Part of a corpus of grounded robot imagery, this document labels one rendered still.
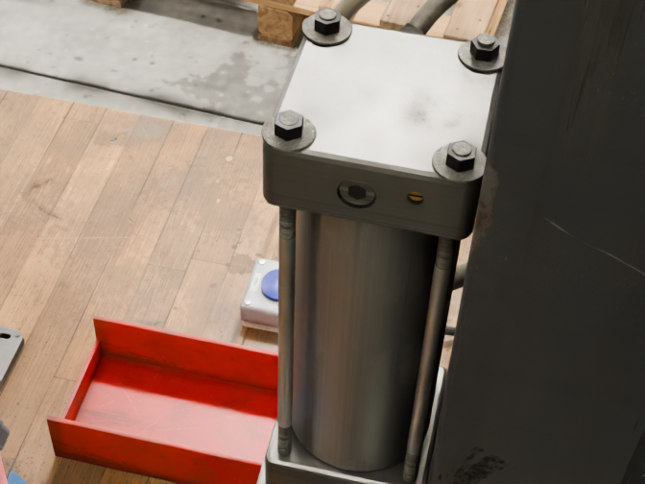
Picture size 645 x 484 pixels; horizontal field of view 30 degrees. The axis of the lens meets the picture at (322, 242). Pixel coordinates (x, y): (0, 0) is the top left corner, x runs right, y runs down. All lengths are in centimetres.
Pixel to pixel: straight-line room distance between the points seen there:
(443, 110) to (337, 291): 10
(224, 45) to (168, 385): 188
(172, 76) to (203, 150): 151
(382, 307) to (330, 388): 7
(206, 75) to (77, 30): 36
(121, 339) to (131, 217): 20
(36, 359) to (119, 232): 18
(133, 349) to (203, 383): 7
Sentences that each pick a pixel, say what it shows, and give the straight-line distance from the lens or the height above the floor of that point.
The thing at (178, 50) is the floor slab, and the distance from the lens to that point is 295.
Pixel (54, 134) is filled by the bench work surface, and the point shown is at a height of 90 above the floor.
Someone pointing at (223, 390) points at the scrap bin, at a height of 90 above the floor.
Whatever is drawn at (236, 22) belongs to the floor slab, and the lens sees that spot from 303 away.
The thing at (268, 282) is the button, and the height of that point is 94.
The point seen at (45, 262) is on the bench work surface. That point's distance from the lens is 127.
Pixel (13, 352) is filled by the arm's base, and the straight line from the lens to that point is 119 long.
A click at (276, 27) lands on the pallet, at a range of 293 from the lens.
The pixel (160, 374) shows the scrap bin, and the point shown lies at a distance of 116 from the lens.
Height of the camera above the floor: 184
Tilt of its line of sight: 48 degrees down
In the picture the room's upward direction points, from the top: 3 degrees clockwise
